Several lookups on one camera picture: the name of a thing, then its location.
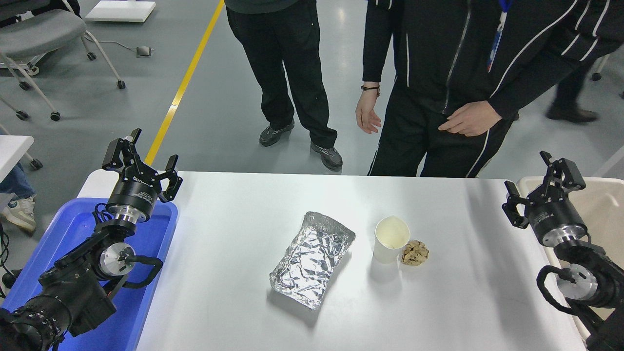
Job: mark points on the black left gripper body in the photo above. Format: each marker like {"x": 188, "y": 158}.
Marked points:
{"x": 134, "y": 192}

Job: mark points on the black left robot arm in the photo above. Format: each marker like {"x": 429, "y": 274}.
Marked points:
{"x": 73, "y": 292}

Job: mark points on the black chair caster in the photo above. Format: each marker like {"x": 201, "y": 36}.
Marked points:
{"x": 36, "y": 164}

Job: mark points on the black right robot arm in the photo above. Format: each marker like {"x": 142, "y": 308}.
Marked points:
{"x": 594, "y": 273}

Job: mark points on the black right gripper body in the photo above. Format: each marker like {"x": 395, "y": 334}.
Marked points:
{"x": 553, "y": 214}

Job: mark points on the blue plastic tray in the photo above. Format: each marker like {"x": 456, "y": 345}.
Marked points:
{"x": 141, "y": 273}

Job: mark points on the crumpled foil tray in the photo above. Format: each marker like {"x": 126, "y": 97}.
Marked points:
{"x": 312, "y": 258}

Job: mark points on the person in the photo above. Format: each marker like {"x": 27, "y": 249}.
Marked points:
{"x": 438, "y": 58}
{"x": 17, "y": 195}
{"x": 573, "y": 97}
{"x": 287, "y": 63}

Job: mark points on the white paper cup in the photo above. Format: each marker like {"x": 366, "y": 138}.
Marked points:
{"x": 387, "y": 248}

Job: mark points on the crumpled tan paper ball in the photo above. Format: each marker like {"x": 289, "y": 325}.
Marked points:
{"x": 415, "y": 253}

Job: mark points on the small grey floor device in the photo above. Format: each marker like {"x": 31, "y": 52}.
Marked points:
{"x": 144, "y": 50}

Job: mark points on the small white table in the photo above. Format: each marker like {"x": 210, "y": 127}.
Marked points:
{"x": 12, "y": 148}

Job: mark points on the white flat board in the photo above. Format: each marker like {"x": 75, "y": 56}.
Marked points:
{"x": 119, "y": 9}

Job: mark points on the grey rolling chair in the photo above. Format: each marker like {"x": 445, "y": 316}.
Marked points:
{"x": 44, "y": 34}

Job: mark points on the person's right hand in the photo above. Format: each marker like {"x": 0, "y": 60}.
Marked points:
{"x": 366, "y": 112}

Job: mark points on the large pale bin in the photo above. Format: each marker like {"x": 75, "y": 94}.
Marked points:
{"x": 604, "y": 209}

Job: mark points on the person's left hand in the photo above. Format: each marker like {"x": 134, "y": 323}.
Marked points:
{"x": 473, "y": 119}

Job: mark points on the chair leg with caster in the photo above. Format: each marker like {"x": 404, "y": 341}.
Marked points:
{"x": 597, "y": 75}

